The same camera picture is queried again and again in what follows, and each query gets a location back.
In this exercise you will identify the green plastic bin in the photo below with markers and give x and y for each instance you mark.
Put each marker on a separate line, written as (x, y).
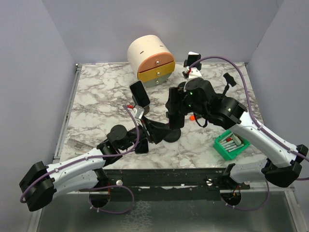
(229, 145)

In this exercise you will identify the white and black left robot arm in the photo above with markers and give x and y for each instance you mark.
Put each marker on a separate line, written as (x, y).
(42, 182)

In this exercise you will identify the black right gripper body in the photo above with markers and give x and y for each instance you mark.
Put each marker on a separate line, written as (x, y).
(187, 105)

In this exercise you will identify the white-edged back phone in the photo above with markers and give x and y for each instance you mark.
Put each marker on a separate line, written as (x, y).
(192, 57)

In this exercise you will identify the brown round phone stand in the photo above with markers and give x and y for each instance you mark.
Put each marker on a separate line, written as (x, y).
(146, 110)

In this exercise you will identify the grey-cased phone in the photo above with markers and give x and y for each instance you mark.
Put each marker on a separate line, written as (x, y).
(139, 94)

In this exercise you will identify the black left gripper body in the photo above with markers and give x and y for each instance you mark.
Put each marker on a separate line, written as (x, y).
(146, 133)

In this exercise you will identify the black round-base phone stand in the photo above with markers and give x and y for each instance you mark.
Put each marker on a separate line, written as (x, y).
(230, 82)

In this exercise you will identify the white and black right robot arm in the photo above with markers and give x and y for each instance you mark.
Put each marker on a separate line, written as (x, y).
(282, 165)

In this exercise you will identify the aluminium frame rail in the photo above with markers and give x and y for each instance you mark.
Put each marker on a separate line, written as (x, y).
(262, 186)

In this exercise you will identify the purple-edged black phone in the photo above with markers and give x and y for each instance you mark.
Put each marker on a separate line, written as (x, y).
(176, 121)

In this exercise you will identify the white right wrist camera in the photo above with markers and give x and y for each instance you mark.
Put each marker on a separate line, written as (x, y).
(190, 74)

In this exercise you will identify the clear plastic ruler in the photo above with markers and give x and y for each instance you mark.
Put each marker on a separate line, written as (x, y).
(77, 144)

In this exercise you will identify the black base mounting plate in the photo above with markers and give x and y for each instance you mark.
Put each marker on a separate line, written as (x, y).
(155, 184)

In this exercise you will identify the round cream drawer cabinet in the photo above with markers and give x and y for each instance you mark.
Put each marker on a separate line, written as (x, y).
(150, 60)

